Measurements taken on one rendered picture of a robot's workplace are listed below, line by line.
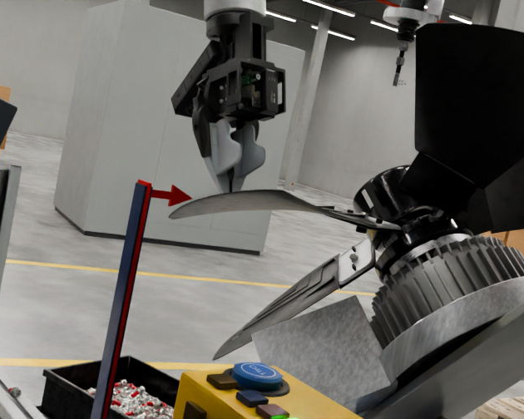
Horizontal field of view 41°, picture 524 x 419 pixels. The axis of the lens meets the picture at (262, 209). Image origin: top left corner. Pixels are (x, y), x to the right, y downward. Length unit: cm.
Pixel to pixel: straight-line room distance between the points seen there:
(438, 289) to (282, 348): 21
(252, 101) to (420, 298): 32
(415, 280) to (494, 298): 10
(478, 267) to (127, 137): 613
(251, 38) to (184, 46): 623
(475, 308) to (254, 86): 36
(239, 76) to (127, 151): 613
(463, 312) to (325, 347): 19
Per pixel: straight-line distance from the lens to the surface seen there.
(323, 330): 94
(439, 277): 90
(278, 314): 109
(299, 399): 56
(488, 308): 86
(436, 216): 102
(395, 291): 92
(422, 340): 86
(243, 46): 83
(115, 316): 78
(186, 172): 714
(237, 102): 79
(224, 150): 82
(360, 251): 108
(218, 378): 55
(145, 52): 693
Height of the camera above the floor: 126
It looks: 6 degrees down
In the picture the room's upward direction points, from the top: 12 degrees clockwise
